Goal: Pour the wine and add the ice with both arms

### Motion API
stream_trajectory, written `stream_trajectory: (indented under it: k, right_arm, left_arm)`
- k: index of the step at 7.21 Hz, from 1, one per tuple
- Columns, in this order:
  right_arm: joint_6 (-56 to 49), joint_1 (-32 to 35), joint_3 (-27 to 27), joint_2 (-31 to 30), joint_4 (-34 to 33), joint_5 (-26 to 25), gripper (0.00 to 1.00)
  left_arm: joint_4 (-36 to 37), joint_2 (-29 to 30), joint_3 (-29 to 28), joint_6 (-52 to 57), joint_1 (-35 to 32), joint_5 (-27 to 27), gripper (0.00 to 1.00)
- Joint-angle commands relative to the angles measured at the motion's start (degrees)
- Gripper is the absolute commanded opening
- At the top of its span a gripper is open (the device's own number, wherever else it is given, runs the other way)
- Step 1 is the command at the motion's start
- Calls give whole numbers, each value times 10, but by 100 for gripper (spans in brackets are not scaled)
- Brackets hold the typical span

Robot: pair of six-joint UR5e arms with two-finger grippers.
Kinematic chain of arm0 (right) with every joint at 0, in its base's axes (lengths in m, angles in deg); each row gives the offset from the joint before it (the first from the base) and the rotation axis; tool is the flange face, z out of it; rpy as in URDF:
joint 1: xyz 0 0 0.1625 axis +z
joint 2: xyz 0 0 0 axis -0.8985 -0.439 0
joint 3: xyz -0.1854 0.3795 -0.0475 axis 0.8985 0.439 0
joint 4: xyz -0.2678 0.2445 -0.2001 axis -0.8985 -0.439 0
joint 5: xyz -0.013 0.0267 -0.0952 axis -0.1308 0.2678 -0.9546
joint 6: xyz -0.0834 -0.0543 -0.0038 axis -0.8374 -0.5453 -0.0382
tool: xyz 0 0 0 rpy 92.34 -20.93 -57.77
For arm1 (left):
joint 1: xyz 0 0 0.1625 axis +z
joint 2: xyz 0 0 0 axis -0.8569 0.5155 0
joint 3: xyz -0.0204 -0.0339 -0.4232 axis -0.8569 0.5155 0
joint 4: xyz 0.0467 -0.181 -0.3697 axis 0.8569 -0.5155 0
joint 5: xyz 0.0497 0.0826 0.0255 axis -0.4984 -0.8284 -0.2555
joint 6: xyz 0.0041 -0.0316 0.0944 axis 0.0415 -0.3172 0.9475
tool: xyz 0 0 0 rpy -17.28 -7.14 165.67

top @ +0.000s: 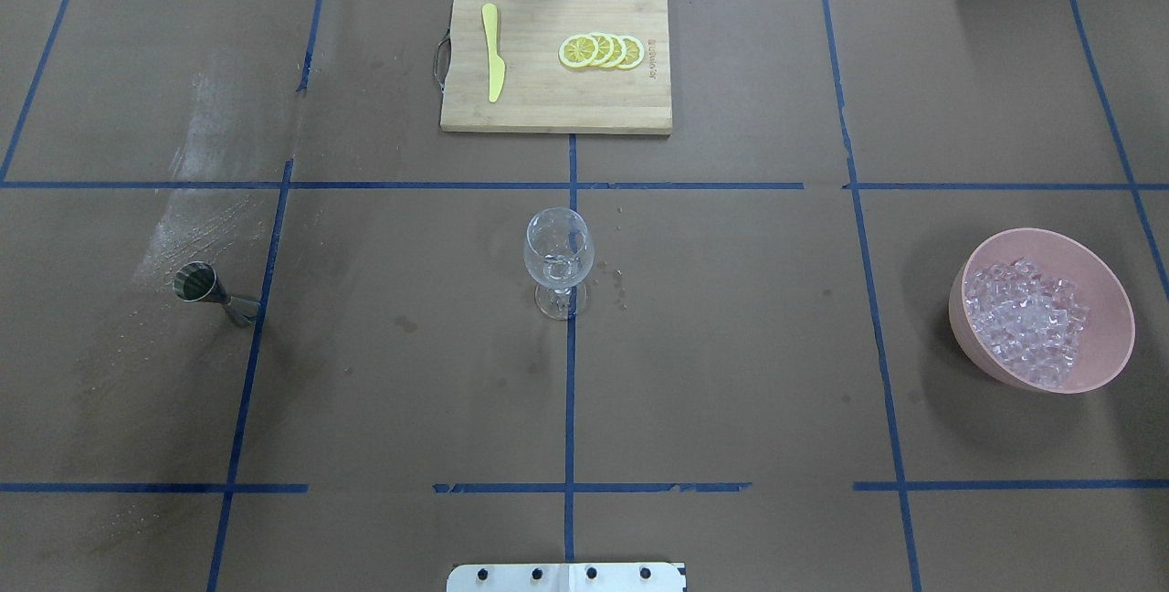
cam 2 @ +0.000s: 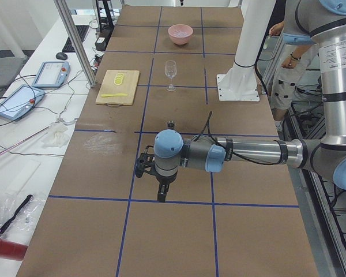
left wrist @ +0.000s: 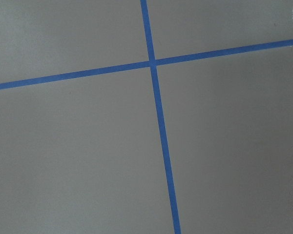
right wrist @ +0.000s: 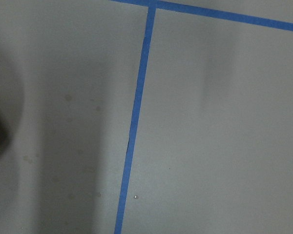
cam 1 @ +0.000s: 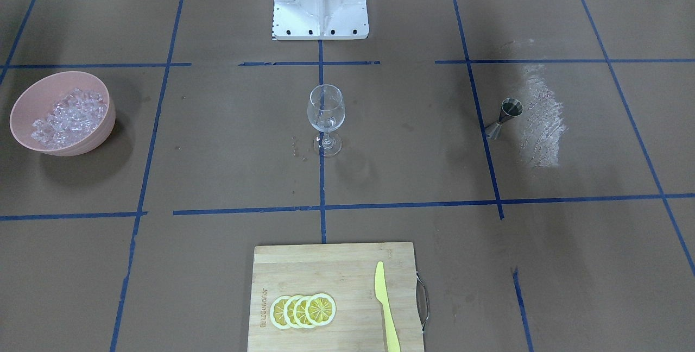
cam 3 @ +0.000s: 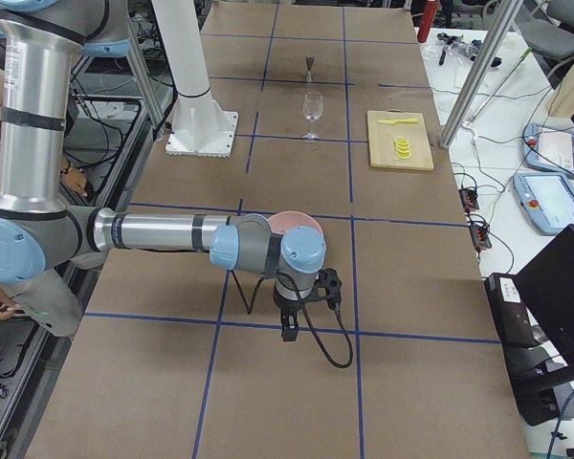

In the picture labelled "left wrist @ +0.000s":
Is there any long blue tape strip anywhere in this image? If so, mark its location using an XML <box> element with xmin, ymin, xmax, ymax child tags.
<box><xmin>140</xmin><ymin>0</ymin><xmax>182</xmax><ymax>234</ymax></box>

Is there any crossing blue tape strip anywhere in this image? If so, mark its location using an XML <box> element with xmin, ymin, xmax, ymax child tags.
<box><xmin>0</xmin><ymin>39</ymin><xmax>293</xmax><ymax>90</ymax></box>

